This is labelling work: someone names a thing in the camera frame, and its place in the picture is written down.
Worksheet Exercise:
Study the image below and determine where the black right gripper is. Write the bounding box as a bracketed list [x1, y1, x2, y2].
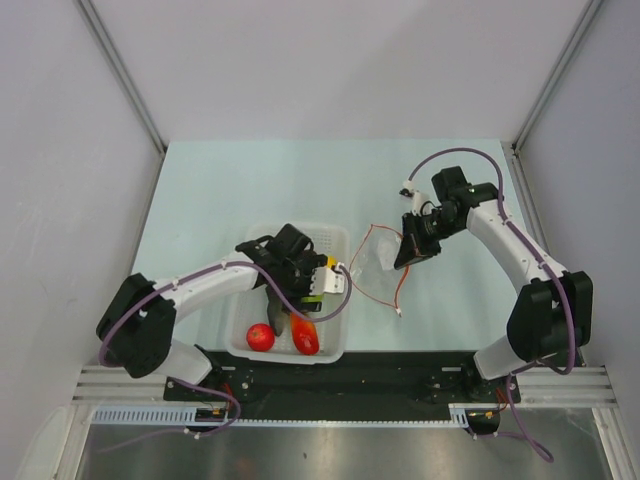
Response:
[395, 209, 463, 270]

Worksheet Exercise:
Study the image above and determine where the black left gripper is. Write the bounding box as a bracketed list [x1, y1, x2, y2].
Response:
[276, 255, 327, 312]

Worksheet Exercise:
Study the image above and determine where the clear zip top bag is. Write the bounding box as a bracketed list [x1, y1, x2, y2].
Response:
[349, 224, 410, 318]

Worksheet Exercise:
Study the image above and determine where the green toy apple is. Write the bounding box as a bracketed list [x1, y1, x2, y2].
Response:
[299, 295, 324, 314]

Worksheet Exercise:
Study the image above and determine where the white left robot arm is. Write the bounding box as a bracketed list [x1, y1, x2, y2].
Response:
[96, 224, 334, 400]

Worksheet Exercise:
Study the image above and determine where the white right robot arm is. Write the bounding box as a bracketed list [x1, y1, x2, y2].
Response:
[394, 166, 593, 401]

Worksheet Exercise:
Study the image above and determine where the grey toy fish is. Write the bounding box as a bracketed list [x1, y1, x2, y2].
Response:
[267, 296, 290, 337]

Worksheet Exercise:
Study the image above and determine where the white perforated plastic basket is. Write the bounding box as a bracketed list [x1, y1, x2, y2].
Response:
[224, 221, 351, 365]

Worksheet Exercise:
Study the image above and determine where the red orange toy mango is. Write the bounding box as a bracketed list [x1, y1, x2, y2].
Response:
[290, 314, 320, 356]

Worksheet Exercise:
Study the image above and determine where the red toy apple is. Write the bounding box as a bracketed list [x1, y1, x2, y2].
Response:
[246, 323, 275, 352]

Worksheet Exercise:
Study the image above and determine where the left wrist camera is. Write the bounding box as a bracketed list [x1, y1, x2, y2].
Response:
[310, 263, 346, 296]

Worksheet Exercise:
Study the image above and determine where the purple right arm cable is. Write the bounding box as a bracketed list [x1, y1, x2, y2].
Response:
[407, 145, 576, 376]

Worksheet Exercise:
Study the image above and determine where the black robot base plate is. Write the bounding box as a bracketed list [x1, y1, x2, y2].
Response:
[163, 349, 522, 421]

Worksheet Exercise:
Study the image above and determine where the white slotted cable duct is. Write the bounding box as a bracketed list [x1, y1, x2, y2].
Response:
[92, 406, 197, 425]

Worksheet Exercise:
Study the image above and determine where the aluminium frame rail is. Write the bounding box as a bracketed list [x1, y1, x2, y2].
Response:
[73, 0, 168, 158]

